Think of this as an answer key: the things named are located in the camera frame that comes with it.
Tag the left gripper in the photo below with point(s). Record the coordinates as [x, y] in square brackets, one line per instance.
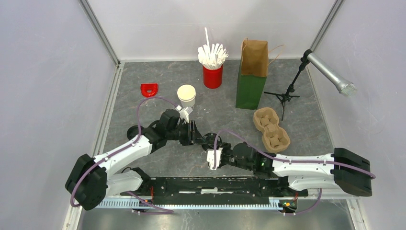
[193, 137]

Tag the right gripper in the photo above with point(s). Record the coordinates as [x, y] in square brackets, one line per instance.
[225, 146]

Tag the black coffee cup lid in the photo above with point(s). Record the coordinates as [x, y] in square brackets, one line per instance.
[209, 139]

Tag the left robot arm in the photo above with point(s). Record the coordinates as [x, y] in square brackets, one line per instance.
[94, 178]

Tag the stack of paper cups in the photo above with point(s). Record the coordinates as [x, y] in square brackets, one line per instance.
[186, 94]

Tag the brown pulp cup carrier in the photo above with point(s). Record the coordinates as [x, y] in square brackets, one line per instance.
[275, 139]

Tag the stack of black lids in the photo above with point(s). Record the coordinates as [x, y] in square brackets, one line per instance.
[132, 132]

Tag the red straw holder cup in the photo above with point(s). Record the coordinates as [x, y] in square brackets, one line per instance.
[212, 79]

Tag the bundle of white straws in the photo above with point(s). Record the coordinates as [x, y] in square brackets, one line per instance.
[212, 56]

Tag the green and brown paper bag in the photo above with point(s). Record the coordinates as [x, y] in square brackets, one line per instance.
[253, 72]

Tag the silver microphone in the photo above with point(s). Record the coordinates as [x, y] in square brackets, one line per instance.
[343, 86]

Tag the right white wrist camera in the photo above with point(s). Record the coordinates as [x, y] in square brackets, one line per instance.
[213, 158]

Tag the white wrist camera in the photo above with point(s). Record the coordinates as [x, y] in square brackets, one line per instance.
[184, 113]
[213, 158]

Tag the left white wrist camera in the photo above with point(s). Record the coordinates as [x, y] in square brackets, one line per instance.
[184, 113]

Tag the red plastic bracket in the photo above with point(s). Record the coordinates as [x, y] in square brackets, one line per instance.
[149, 89]

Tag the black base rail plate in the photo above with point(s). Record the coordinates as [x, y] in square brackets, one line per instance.
[245, 190]

